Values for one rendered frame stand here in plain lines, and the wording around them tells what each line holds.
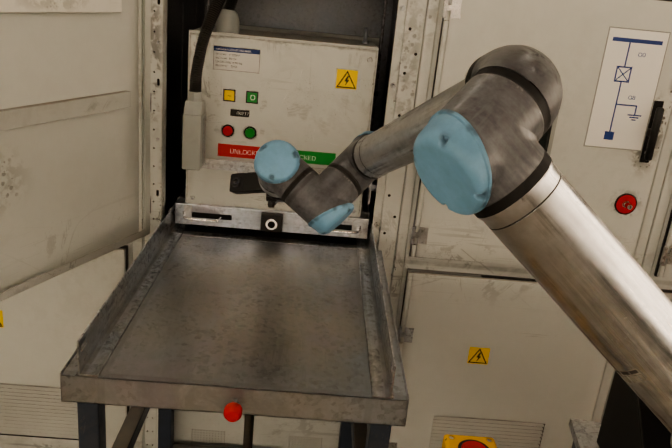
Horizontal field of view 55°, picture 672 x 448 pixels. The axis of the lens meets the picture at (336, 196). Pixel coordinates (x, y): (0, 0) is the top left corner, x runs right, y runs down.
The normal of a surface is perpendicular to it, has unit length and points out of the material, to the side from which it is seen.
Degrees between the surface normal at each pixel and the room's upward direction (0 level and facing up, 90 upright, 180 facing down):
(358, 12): 90
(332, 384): 0
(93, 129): 90
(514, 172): 78
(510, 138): 62
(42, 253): 90
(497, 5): 90
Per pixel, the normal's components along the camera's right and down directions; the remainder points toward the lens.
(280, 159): -0.01, -0.26
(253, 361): 0.09, -0.95
